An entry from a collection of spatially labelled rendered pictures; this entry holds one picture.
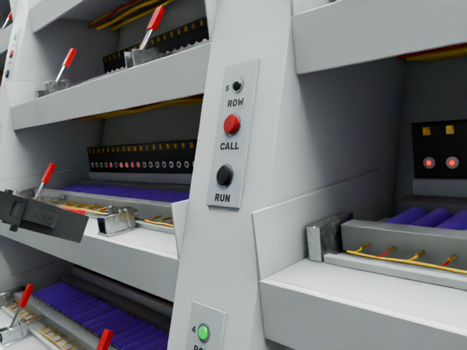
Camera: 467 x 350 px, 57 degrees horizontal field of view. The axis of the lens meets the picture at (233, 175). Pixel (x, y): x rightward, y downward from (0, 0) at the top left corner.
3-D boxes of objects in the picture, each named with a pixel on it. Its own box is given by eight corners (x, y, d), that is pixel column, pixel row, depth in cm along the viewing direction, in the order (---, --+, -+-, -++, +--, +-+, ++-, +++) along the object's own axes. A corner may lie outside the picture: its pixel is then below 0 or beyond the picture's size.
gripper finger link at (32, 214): (5, 198, 41) (14, 200, 38) (55, 213, 44) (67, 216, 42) (-2, 213, 40) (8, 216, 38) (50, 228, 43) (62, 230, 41)
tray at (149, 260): (186, 307, 38) (171, 203, 37) (-6, 232, 82) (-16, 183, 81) (316, 244, 52) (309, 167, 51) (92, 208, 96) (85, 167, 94)
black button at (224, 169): (227, 185, 34) (230, 165, 34) (214, 184, 35) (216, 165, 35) (235, 187, 35) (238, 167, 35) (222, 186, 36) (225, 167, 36)
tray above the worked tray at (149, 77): (217, 90, 40) (199, -64, 39) (13, 130, 84) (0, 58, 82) (335, 84, 54) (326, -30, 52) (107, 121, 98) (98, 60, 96)
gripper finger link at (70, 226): (23, 196, 42) (25, 196, 42) (86, 216, 47) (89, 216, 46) (11, 225, 42) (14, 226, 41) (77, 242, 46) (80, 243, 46)
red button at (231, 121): (234, 132, 34) (237, 113, 35) (221, 133, 36) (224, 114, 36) (242, 135, 35) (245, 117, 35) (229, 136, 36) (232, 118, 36)
